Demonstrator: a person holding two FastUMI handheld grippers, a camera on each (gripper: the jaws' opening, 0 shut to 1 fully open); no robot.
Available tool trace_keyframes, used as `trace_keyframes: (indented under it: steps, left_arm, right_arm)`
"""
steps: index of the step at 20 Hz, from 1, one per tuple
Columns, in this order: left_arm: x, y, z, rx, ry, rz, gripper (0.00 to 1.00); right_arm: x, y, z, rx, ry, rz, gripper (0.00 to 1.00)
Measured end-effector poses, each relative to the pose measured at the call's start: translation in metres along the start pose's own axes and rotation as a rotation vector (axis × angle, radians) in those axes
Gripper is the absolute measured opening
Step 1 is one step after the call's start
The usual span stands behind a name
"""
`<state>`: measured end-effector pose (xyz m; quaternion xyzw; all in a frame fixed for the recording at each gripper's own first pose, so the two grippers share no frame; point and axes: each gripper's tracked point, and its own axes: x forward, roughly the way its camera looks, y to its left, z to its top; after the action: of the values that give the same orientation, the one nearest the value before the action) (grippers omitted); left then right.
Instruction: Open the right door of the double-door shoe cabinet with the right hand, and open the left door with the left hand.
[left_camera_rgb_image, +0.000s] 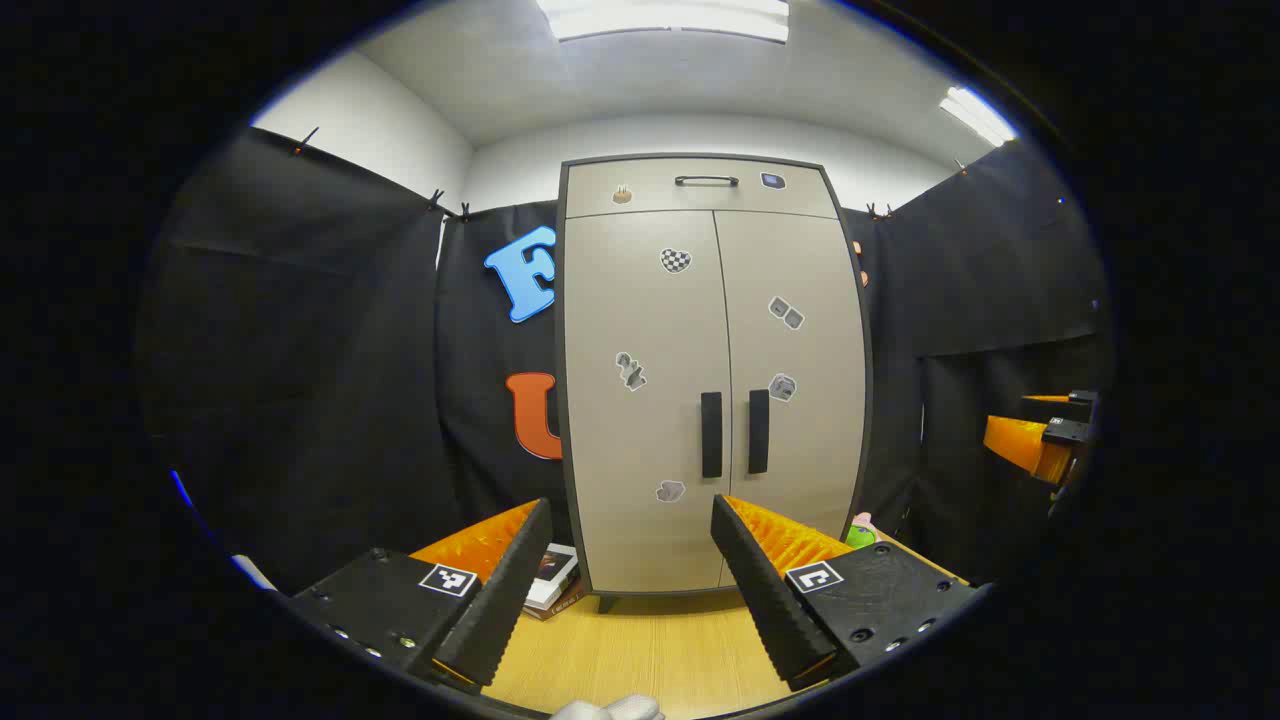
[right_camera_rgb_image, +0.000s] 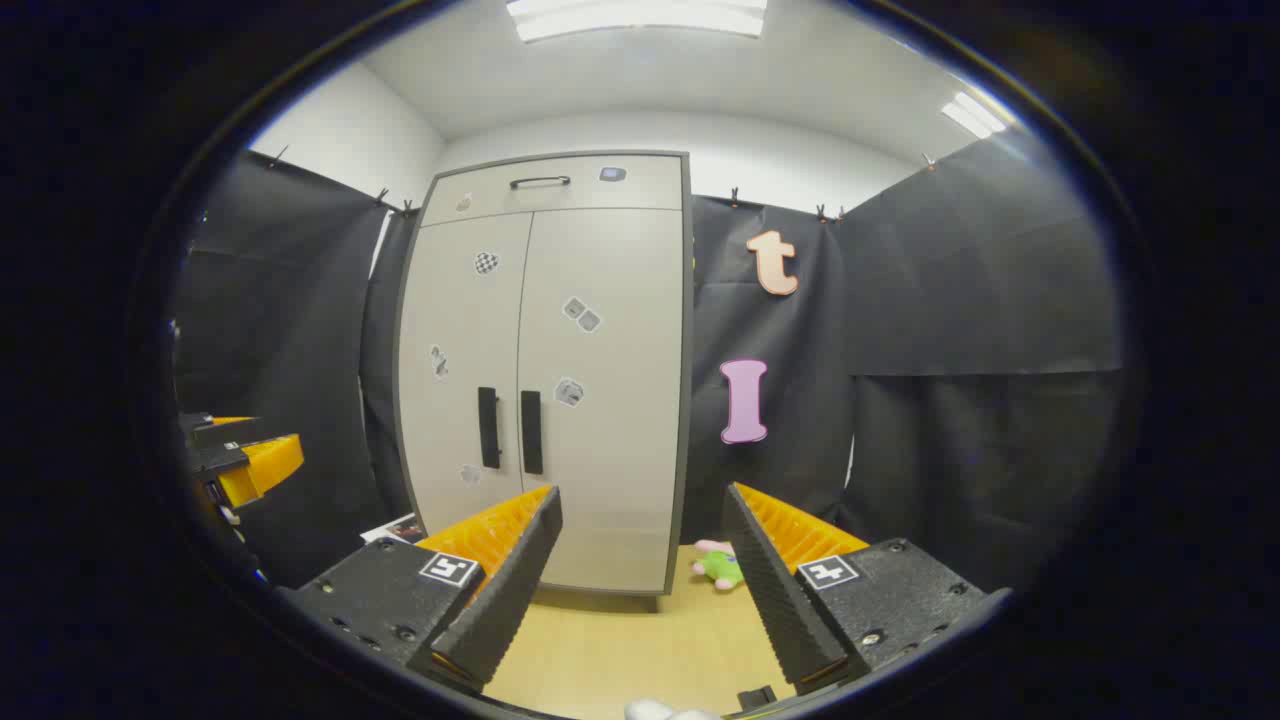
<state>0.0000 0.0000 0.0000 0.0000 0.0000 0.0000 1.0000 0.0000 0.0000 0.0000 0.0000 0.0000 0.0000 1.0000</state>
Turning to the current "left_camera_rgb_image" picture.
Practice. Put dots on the black backdrop cloth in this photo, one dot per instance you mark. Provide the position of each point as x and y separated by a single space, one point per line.
330 380

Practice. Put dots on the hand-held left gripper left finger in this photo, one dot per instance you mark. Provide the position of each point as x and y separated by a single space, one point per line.
500 610

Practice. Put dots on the small ceiling light panel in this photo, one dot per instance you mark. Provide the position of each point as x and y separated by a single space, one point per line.
978 115

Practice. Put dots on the grey shoe cabinet door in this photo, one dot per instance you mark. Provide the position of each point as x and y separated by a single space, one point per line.
810 450
620 300

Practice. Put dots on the pink and green toy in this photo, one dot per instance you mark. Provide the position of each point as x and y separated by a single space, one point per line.
860 537

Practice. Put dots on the large ceiling light panel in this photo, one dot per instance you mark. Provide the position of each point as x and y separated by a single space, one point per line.
660 18

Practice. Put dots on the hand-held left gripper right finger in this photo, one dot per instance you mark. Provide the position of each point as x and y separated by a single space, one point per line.
765 600

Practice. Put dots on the grey double-door shoe cabinet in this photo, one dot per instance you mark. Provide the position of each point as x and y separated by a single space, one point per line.
562 400

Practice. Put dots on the brown book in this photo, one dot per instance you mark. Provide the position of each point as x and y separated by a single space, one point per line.
562 606

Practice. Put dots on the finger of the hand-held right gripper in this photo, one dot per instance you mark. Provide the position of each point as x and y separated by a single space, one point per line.
1084 402
1020 440

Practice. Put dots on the grey cabinet drawer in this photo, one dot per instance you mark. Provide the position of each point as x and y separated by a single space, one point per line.
650 198

